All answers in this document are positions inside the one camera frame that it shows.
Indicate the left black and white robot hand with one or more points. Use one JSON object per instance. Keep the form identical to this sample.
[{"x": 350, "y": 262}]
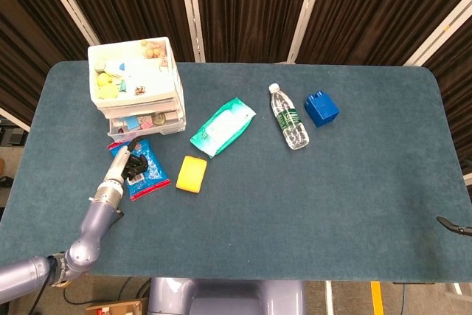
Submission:
[{"x": 119, "y": 163}]

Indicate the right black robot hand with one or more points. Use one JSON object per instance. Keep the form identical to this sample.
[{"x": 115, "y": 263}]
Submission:
[{"x": 455, "y": 227}]

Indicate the white plastic drawer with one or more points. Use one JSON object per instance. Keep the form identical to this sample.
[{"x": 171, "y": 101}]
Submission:
[{"x": 147, "y": 128}]

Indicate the left lavender robot arm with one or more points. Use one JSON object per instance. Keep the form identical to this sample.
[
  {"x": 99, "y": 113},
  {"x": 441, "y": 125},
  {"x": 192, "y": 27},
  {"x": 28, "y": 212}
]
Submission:
[{"x": 92, "y": 226}]

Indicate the white plastic drawer organizer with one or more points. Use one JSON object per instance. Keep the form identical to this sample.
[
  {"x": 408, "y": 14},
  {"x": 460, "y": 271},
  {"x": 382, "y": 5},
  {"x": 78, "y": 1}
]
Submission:
[{"x": 132, "y": 71}]

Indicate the brown cardboard box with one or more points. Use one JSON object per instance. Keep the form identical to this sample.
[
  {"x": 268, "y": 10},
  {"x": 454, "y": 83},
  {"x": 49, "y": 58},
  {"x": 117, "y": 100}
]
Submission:
[{"x": 118, "y": 308}]

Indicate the blue and red snack bag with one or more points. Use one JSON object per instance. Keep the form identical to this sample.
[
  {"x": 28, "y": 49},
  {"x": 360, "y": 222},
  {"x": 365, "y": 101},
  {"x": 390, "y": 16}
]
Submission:
[{"x": 156, "y": 178}]

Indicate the yellow sponge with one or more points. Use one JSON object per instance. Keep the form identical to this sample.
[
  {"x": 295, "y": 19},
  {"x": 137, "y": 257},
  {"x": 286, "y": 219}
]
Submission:
[{"x": 191, "y": 174}]

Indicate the yellow floor tape strip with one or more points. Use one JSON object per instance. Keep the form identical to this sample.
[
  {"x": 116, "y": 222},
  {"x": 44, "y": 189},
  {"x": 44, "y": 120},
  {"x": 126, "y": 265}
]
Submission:
[{"x": 377, "y": 298}]

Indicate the green wet wipes pack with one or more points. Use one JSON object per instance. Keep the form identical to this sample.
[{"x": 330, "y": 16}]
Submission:
[{"x": 223, "y": 127}]

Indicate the teal felt table mat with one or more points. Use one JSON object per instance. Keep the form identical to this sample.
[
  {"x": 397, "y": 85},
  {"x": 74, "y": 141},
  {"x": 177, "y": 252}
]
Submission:
[{"x": 258, "y": 211}]

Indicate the lavender robot torso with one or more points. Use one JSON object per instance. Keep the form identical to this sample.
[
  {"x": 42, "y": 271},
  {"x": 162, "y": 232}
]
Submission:
[{"x": 226, "y": 298}]

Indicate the clear plastic water bottle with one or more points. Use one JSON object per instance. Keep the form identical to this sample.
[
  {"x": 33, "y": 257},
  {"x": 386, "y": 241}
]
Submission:
[{"x": 289, "y": 117}]

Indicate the blue toy building block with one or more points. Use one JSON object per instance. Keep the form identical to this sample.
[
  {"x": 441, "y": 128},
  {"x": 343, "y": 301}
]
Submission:
[{"x": 321, "y": 109}]

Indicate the dark brown curtain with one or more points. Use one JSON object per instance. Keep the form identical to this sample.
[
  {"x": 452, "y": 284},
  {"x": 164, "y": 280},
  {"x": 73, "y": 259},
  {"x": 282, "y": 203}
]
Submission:
[{"x": 250, "y": 5}]

